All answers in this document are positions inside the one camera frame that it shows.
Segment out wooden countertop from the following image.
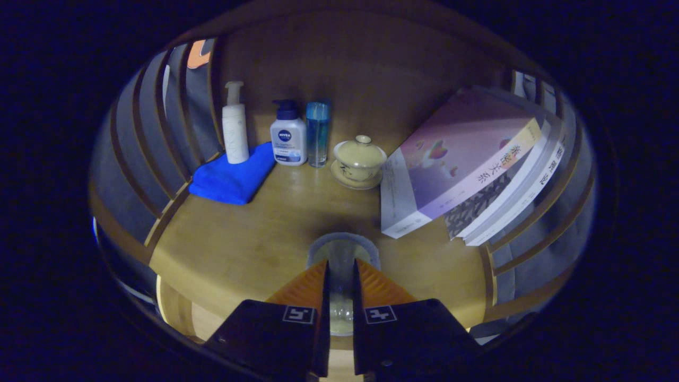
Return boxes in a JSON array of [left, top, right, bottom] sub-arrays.
[[149, 154, 497, 329]]

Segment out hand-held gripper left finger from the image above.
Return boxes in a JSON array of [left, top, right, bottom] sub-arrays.
[[204, 260, 330, 378]]

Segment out white lotion bottle blue cap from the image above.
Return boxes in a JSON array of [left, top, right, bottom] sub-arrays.
[[269, 99, 308, 167]]

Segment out purple book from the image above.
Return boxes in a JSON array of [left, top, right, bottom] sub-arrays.
[[380, 88, 544, 239]]

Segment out patterned cover book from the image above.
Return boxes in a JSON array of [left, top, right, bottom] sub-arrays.
[[443, 119, 555, 240]]

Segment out white book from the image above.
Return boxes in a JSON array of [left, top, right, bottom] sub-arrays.
[[462, 127, 567, 247]]

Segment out teal blue bottle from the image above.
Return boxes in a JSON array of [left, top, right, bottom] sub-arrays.
[[306, 101, 331, 168]]

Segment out blue folded cloth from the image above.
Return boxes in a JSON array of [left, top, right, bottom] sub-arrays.
[[189, 141, 277, 205]]

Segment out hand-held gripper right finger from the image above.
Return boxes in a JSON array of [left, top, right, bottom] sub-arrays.
[[353, 258, 481, 378]]

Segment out wooden cabinet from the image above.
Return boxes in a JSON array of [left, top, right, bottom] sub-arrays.
[[88, 0, 597, 351]]

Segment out beige lidded tea cup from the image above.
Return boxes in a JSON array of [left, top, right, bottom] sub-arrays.
[[330, 135, 388, 190]]

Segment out white pump bottle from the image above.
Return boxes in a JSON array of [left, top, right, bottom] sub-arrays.
[[222, 81, 250, 164]]

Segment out pale green object white base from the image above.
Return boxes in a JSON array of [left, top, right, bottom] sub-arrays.
[[307, 232, 380, 336]]

